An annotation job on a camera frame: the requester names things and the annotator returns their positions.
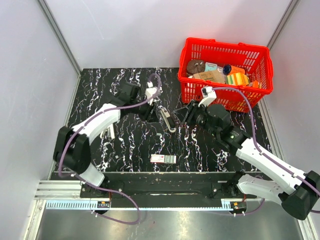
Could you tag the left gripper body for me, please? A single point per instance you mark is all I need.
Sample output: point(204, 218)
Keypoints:
point(145, 112)

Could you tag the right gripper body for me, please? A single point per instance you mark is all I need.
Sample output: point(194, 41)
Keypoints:
point(198, 115)

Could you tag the white black stapler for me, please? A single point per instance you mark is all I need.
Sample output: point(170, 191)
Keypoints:
point(168, 119)

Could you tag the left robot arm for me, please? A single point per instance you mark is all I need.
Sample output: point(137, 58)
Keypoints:
point(73, 144)

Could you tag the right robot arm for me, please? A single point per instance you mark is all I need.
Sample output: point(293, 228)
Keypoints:
point(295, 190)

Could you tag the brown cardboard box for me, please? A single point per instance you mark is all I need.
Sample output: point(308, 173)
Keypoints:
point(213, 76)

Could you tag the brown round package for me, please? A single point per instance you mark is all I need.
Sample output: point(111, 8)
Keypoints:
point(195, 66)

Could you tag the staple box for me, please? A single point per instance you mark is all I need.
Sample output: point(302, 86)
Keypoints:
point(166, 159)

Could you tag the teal white card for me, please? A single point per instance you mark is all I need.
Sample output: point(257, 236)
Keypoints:
point(210, 67)

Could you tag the green yellow box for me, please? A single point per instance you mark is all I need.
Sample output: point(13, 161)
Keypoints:
point(237, 79)

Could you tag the orange bottle blue cap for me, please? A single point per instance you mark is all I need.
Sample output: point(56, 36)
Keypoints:
point(231, 69)

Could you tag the red plastic basket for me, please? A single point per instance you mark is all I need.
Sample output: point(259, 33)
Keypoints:
point(254, 59)

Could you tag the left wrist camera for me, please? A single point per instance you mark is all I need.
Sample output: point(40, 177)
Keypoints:
point(152, 92)

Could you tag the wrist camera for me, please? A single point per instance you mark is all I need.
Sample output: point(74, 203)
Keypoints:
point(152, 92)
point(209, 96)

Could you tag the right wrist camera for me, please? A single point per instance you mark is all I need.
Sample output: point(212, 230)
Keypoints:
point(209, 96)

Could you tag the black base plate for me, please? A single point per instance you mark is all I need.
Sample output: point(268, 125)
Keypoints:
point(200, 184)

